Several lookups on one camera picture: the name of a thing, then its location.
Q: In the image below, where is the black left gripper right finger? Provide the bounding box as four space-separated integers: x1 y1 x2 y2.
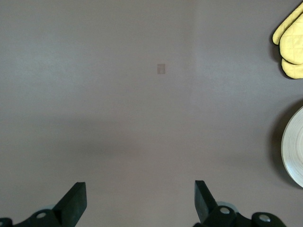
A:
193 180 287 227

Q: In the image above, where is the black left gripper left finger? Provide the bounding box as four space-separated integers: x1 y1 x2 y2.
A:
0 182 88 227

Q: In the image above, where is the round wooden plate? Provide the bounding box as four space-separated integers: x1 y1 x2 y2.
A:
281 105 303 189

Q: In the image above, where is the yellow quilted oven mitt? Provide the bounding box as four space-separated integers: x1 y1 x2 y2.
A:
278 22 303 79
272 1 303 46

